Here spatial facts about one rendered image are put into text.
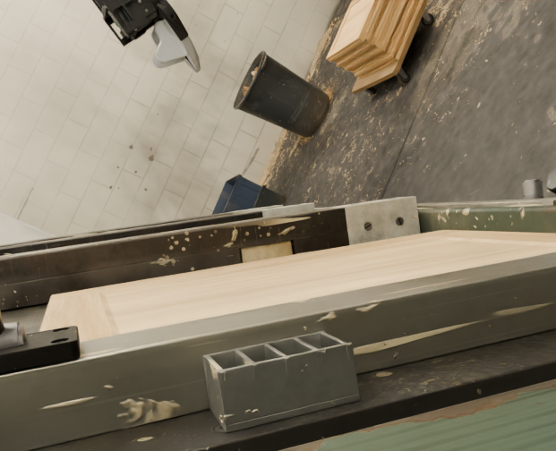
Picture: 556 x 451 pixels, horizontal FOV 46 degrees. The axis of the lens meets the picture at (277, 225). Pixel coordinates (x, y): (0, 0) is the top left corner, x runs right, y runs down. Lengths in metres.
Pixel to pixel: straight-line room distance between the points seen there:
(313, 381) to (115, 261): 0.63
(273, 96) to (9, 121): 2.27
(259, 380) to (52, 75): 5.75
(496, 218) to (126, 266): 0.50
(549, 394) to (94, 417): 0.23
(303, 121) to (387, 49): 1.43
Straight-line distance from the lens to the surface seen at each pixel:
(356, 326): 0.38
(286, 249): 0.98
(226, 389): 0.32
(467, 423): 0.17
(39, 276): 0.93
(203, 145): 6.04
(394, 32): 4.00
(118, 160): 5.92
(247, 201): 5.03
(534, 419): 0.17
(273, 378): 0.32
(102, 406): 0.35
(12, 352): 0.35
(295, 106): 5.14
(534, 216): 0.84
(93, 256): 0.93
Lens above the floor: 1.38
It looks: 16 degrees down
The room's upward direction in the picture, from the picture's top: 65 degrees counter-clockwise
